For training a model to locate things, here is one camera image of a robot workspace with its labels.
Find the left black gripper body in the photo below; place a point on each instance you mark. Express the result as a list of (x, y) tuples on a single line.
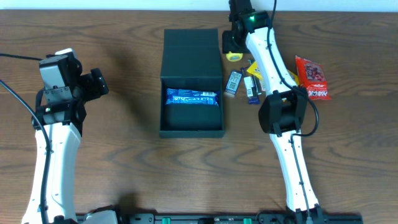
[(99, 82)]

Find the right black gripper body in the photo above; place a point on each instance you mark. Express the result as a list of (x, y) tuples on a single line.
[(232, 43)]

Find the yellow cylindrical can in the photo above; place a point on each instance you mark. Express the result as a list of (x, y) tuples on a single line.
[(233, 56)]

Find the black gift box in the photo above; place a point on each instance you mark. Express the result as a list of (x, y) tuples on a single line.
[(191, 61)]

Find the red Hacks candy bag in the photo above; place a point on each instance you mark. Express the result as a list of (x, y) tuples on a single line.
[(312, 78)]

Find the blue snack bar wrapper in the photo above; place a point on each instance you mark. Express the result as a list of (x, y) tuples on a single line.
[(190, 97)]

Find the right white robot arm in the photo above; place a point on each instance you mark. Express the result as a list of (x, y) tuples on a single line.
[(282, 112)]

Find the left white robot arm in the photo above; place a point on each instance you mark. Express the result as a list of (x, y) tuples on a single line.
[(58, 122)]

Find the yellow sunflower seed bag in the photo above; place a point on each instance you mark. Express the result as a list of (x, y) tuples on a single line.
[(254, 70)]

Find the small blue barcode packet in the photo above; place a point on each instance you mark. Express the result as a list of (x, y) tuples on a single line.
[(233, 82)]

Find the dark blue candy stick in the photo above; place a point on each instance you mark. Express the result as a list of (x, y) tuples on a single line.
[(251, 92)]

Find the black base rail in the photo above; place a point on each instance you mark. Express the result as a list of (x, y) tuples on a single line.
[(262, 218)]

